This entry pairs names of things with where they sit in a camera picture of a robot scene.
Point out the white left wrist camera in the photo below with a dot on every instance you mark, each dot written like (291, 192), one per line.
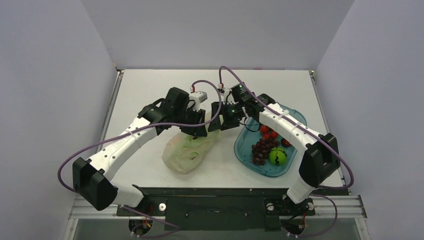
(196, 98)

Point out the green striped fake melon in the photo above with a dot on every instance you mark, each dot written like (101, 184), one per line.
(277, 156)

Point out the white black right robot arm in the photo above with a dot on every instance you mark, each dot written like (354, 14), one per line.
(319, 152)

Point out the dark red fake fruit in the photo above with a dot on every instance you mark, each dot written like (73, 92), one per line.
(285, 143)

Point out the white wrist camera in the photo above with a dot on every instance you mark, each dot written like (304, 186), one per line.
(196, 98)
(226, 95)

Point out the red fake strawberry bunch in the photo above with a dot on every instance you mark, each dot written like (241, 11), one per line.
(267, 132)

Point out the aluminium frame rail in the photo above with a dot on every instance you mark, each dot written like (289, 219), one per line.
(348, 207)

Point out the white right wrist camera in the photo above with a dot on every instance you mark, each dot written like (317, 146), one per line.
(226, 95)

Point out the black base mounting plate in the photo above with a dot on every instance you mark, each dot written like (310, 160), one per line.
(222, 209)

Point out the light green plastic bag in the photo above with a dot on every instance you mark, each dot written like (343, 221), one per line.
(184, 152)

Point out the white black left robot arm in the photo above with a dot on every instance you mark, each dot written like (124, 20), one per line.
(92, 177)

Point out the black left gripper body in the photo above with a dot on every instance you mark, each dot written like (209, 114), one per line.
(179, 115)

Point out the teal plastic tray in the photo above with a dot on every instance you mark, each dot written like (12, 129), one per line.
(242, 149)

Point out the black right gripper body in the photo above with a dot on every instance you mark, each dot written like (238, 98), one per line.
(224, 117)

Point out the dark purple fake grapes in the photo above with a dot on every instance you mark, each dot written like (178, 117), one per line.
(260, 150)

